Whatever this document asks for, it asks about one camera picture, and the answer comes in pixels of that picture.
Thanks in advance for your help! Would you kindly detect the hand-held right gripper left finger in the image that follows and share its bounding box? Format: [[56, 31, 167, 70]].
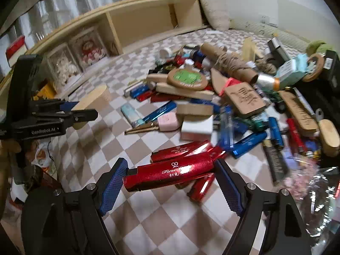
[[23, 157, 129, 255]]

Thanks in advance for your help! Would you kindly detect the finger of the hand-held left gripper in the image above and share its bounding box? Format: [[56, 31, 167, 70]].
[[35, 109, 99, 124], [32, 98, 80, 112]]

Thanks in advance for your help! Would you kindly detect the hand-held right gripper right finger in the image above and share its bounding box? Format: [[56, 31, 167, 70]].
[[214, 159, 312, 255]]

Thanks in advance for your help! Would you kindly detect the oval wooden block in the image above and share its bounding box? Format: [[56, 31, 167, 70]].
[[71, 84, 111, 130]]

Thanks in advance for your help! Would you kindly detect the red glitter lighter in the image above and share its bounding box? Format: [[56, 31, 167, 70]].
[[122, 156, 219, 193]]

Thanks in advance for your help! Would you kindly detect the person's left hand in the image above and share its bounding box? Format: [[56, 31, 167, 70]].
[[0, 139, 22, 166]]

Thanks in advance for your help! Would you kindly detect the yellow box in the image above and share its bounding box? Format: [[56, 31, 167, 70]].
[[34, 82, 57, 99]]

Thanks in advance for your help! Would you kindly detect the red and white box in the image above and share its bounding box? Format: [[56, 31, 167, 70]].
[[5, 35, 27, 67]]

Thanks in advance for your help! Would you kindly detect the clear box of white flowers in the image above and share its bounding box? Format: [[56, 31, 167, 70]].
[[46, 44, 83, 86]]

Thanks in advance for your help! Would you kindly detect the pile of lighters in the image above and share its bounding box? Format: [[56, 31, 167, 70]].
[[121, 50, 323, 203]]

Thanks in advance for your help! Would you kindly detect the silver harmonica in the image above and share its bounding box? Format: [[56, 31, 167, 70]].
[[123, 81, 144, 98]]

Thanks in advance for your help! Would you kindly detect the gold metal sticks bundle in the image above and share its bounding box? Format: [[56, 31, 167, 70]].
[[125, 120, 160, 136]]

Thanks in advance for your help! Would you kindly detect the clear box of red plush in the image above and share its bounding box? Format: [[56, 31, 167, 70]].
[[69, 28, 110, 66]]

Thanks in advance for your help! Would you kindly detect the checkered bed sheet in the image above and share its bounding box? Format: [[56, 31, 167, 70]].
[[32, 28, 340, 255]]

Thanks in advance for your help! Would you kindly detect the white charger adapter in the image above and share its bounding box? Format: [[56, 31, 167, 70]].
[[181, 115, 215, 142]]

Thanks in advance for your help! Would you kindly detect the bag of pink beads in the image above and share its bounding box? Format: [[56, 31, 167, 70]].
[[284, 159, 320, 193]]

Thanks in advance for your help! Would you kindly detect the small pink case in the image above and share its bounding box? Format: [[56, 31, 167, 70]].
[[158, 111, 179, 132]]

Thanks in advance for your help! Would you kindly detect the trapezoid wooden block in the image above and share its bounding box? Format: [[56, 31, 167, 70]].
[[176, 103, 215, 116]]

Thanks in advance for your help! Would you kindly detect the carved wooden tag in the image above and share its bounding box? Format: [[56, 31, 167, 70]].
[[224, 82, 268, 118]]

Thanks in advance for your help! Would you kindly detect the small white jar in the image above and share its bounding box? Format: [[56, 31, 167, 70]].
[[159, 47, 174, 59]]

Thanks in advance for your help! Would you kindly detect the long carved wooden plaque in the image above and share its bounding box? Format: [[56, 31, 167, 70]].
[[277, 90, 318, 132]]

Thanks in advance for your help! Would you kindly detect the long wooden stick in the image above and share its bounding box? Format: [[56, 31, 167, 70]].
[[155, 82, 215, 101]]

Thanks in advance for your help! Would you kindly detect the white curtain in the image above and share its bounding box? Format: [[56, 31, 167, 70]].
[[0, 0, 188, 47]]

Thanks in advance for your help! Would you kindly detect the wooden bedside shelf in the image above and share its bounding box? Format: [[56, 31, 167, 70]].
[[0, 0, 204, 100]]

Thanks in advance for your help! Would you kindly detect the leaf-shaped wooden spatula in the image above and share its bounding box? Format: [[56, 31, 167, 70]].
[[210, 67, 229, 96]]

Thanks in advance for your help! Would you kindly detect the round wooden frog coaster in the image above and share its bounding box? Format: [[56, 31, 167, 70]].
[[167, 68, 209, 90]]

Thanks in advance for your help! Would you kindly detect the rounded wooden brush block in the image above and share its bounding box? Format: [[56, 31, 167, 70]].
[[318, 119, 340, 157]]

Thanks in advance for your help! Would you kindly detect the silver roll with orange end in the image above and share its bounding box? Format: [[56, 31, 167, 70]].
[[256, 73, 281, 92]]

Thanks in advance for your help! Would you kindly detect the cardboard tube with twine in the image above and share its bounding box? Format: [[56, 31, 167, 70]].
[[200, 43, 260, 85]]

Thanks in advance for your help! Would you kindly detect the light blue carton box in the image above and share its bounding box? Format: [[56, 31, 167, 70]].
[[276, 54, 310, 87]]

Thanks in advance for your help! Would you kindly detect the upright pale wooden block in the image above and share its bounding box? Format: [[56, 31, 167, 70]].
[[242, 37, 262, 59]]

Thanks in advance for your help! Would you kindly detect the black and white box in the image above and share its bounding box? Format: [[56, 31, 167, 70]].
[[267, 37, 292, 62]]

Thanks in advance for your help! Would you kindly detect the round wooden cartoon coaster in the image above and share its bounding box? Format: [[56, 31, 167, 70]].
[[302, 53, 326, 82]]

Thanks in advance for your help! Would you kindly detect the black carton box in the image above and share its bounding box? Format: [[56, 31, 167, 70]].
[[318, 50, 340, 86]]

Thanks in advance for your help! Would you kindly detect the long quilted bolster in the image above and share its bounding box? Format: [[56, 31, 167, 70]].
[[229, 18, 318, 51]]

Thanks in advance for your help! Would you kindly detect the white fluffy pillow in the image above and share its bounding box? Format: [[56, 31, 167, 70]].
[[199, 0, 231, 31]]

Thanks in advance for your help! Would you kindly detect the green plush toy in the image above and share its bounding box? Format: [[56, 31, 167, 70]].
[[305, 40, 330, 55]]

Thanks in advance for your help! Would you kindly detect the bag of brown cord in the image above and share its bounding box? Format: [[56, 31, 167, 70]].
[[300, 167, 340, 246]]

